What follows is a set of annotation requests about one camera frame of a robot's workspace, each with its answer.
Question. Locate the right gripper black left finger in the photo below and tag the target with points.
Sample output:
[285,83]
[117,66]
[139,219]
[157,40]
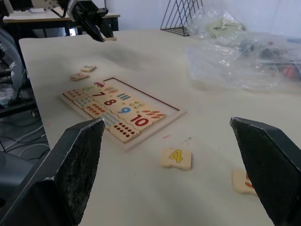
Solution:
[68,169]

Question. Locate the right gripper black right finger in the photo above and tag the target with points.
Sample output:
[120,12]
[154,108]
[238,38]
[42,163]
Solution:
[270,164]

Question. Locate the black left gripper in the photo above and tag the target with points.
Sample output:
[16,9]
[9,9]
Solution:
[88,9]

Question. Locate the wooden tile orange number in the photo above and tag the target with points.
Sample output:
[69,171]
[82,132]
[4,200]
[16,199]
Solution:
[241,182]

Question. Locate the wooden tile pink number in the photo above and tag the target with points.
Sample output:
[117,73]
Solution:
[79,76]

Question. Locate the wooden number puzzle board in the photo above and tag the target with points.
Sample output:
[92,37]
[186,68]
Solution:
[162,110]

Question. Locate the wooden tile purple three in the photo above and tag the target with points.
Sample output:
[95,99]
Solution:
[88,68]

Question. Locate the wooden tile red car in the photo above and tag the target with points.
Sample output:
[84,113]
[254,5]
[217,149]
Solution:
[99,84]

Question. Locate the wooden tile green picture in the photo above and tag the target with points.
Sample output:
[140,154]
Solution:
[88,89]

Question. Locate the wooden tile red seven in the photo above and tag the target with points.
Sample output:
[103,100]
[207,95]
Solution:
[98,94]

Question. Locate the wooden tile orange dots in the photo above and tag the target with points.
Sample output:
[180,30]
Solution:
[94,109]

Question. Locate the wooden tile ten red dots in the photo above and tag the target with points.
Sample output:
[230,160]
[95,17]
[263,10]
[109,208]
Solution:
[124,132]

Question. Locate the wooden tile light blue dots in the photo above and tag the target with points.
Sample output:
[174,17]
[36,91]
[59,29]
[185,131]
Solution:
[82,102]

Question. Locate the wooden tile small red dots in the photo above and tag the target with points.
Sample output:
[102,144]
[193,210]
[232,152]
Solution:
[73,94]

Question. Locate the wooden tile blue bars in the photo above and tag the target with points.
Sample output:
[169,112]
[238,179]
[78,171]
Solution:
[123,96]

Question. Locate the wooden tile red eight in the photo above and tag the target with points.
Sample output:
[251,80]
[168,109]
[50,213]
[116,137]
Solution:
[110,102]

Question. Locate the wooden tile blue nine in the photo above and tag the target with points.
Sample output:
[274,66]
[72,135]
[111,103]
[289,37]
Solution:
[124,110]

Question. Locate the wooden tile yellow green pictures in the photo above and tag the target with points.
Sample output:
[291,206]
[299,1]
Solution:
[136,104]

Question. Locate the wooden tile yellow four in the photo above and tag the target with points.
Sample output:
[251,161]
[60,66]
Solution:
[176,159]

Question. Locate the grey rounded machine body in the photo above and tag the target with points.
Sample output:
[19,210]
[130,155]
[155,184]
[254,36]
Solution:
[14,70]

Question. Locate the wooden tile orange carrots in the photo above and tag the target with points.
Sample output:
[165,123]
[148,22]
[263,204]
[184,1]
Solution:
[152,114]

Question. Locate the clear plastic bag with items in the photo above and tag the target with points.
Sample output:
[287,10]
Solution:
[242,58]

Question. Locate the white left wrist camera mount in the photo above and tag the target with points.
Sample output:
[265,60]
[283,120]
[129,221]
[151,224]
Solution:
[71,10]

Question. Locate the background table dark frame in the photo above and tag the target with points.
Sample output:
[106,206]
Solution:
[35,18]

